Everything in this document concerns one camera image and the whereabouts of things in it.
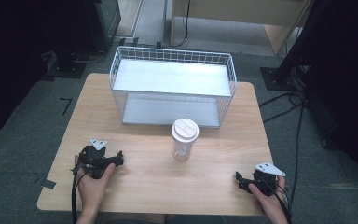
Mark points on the black stand with flat base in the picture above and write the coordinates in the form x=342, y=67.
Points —
x=66, y=68
x=276, y=77

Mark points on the clear cup with white lid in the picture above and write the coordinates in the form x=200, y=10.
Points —
x=185, y=137

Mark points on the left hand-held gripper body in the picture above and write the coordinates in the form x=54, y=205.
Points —
x=91, y=157

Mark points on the light wooden desk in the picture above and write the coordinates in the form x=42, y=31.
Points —
x=236, y=12

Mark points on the person's left hand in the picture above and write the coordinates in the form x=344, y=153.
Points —
x=91, y=191

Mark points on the person's right hand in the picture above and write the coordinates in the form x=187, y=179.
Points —
x=272, y=203

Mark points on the black cabinet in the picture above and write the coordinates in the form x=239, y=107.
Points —
x=105, y=21

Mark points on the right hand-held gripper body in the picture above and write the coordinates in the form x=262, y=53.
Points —
x=265, y=180

